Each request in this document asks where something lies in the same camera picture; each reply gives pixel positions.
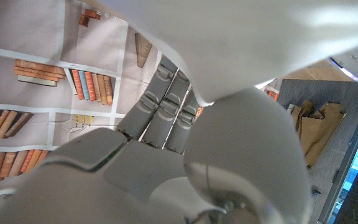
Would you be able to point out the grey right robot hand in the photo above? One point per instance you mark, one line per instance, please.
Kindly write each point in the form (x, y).
(135, 180)

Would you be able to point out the brown cardboard pieces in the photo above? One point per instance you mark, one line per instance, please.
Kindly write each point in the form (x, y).
(319, 130)

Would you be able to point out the printed bookshelf backdrop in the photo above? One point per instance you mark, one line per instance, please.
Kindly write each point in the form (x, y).
(26, 93)

